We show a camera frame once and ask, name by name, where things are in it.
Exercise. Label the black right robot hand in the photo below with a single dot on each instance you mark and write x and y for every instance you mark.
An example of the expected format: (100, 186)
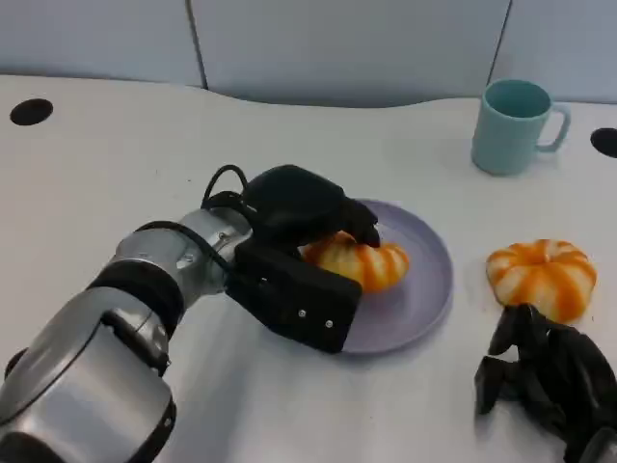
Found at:
(559, 371)

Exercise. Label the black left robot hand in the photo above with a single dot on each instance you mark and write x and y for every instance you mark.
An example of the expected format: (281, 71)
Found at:
(294, 202)

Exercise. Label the orange and white bread roll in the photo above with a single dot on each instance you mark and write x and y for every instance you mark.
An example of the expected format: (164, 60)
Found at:
(371, 267)
(540, 277)

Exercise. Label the lilac plate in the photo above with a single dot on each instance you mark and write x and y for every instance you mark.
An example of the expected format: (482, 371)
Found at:
(419, 260)

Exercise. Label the pale green mug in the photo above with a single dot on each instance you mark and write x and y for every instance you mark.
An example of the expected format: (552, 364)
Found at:
(506, 137)

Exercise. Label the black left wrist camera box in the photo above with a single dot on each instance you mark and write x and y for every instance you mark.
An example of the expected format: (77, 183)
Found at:
(294, 294)

